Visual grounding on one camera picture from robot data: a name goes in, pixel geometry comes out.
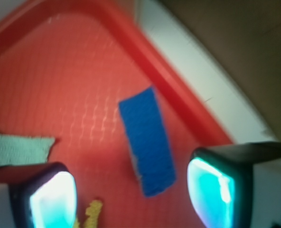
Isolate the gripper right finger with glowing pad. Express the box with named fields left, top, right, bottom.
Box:
left=187, top=142, right=281, bottom=228

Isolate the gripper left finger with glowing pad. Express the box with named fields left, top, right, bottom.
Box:
left=0, top=162, right=77, bottom=228

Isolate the blue sponge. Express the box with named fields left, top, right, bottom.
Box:
left=119, top=87, right=177, bottom=197

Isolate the yellow microfibre cloth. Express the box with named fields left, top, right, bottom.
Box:
left=73, top=199, right=103, bottom=228

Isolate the teal cloth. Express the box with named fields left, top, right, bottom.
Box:
left=0, top=134, right=55, bottom=166

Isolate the red plastic tray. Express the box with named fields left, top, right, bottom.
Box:
left=0, top=0, right=232, bottom=228

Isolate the brown cardboard panel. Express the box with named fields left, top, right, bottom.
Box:
left=162, top=0, right=281, bottom=141

